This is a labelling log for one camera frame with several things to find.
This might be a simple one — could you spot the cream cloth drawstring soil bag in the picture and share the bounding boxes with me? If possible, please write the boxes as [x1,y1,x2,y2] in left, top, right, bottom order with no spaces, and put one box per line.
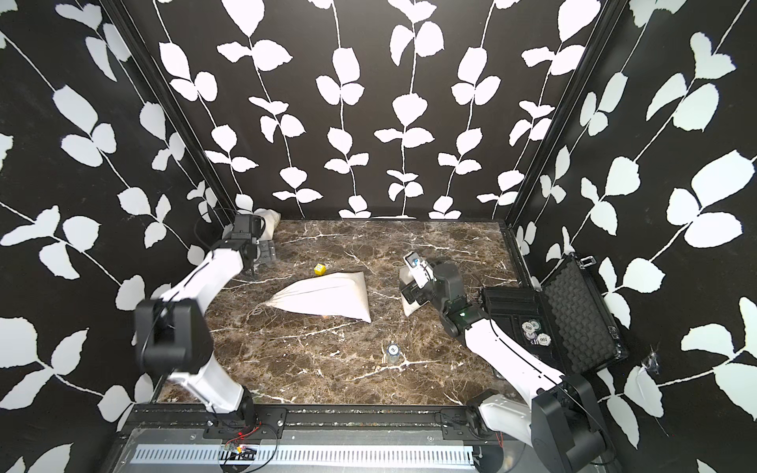
[264,272,372,323]

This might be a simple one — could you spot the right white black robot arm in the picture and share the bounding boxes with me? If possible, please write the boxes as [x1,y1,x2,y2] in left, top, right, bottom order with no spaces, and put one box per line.
[400,253,611,472]

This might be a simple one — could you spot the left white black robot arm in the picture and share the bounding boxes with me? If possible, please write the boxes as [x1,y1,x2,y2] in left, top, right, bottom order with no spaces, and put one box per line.
[133,209,281,424]

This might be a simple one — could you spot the small clear glass jar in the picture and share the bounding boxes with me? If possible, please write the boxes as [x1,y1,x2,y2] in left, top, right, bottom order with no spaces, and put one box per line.
[386,343,402,366]

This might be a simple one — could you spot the black foam-lined hard case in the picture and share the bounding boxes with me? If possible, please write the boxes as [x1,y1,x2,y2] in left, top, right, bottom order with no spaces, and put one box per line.
[479,256,628,374]

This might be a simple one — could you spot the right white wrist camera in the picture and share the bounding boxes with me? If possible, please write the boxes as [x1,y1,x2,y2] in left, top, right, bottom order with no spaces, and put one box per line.
[404,251,435,289]

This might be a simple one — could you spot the perforated metal rail strip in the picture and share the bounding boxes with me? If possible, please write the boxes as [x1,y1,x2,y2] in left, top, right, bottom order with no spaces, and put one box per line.
[127,445,474,469]

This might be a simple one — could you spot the black front mounting rail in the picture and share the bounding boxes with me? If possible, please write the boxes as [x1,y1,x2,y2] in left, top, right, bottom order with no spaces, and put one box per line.
[126,404,599,439]

